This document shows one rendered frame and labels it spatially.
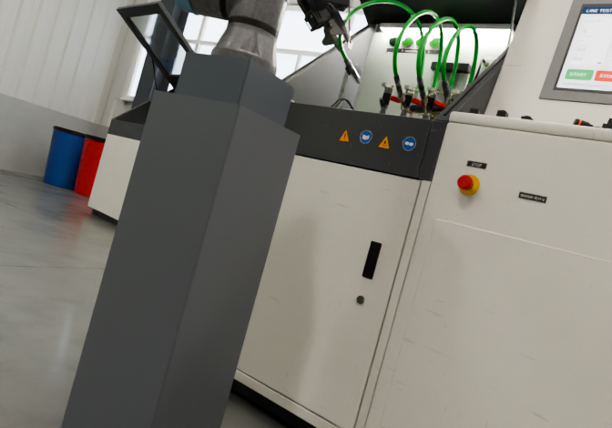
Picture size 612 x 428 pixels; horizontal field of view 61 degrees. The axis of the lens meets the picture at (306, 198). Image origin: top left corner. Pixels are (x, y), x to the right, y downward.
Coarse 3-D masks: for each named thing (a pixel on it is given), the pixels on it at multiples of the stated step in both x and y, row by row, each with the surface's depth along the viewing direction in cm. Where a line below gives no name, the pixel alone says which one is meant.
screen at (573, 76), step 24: (576, 0) 152; (600, 0) 148; (576, 24) 149; (600, 24) 146; (576, 48) 146; (600, 48) 143; (552, 72) 147; (576, 72) 143; (600, 72) 140; (552, 96) 144; (576, 96) 141; (600, 96) 138
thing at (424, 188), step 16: (400, 176) 141; (416, 208) 135; (416, 224) 134; (400, 272) 135; (400, 288) 134; (384, 320) 135; (384, 336) 134; (384, 352) 134; (240, 384) 167; (256, 384) 155; (368, 384) 135; (256, 400) 163; (272, 400) 151; (288, 400) 148; (368, 400) 134; (288, 416) 155; (304, 416) 144; (320, 416) 142
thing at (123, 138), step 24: (144, 24) 489; (168, 24) 458; (168, 48) 496; (168, 72) 536; (120, 120) 517; (144, 120) 535; (120, 144) 491; (120, 168) 482; (96, 192) 506; (120, 192) 473
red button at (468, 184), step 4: (464, 176) 125; (468, 176) 125; (472, 176) 128; (460, 180) 125; (464, 180) 125; (468, 180) 124; (472, 180) 124; (476, 180) 127; (460, 184) 125; (464, 184) 125; (468, 184) 124; (472, 184) 125; (476, 184) 127; (460, 188) 126; (464, 188) 125; (468, 188) 124; (472, 188) 127; (476, 188) 127; (464, 192) 128; (468, 192) 128; (472, 192) 127
